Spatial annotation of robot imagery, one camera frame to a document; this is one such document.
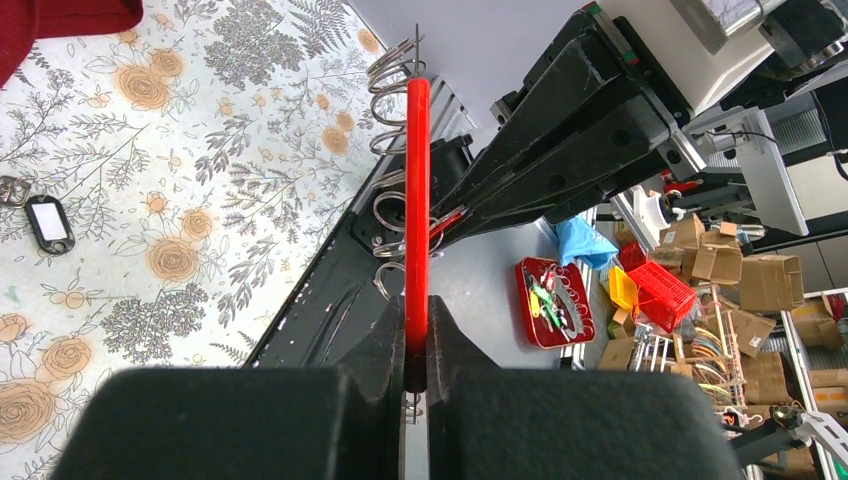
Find metal keyring with red handle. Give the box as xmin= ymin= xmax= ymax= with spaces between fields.
xmin=367 ymin=29 xmax=436 ymax=400

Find black key tag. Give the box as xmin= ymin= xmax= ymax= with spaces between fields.
xmin=24 ymin=195 xmax=76 ymax=255

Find blue plastic bag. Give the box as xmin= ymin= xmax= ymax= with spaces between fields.
xmin=555 ymin=217 xmax=619 ymax=269

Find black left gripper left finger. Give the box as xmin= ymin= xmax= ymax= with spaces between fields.
xmin=53 ymin=297 xmax=406 ymax=479

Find red plastic basket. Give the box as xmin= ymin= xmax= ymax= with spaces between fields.
xmin=628 ymin=261 xmax=696 ymax=333

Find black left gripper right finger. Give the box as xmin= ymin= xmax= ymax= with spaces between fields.
xmin=426 ymin=296 xmax=742 ymax=479

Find cardboard boxes pile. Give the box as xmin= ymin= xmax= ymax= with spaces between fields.
xmin=599 ymin=213 xmax=848 ymax=480

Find red cloth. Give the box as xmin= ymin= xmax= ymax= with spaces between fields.
xmin=1 ymin=0 xmax=143 ymax=83

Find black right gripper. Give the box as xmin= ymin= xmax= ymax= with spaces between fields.
xmin=433 ymin=1 xmax=847 ymax=246

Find red key tag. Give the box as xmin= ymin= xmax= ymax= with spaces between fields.
xmin=429 ymin=206 xmax=467 ymax=240

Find floral table cover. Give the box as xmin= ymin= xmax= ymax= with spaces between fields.
xmin=1 ymin=1 xmax=385 ymax=479

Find red tray with keys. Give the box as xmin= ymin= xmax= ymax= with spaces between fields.
xmin=514 ymin=257 xmax=597 ymax=349

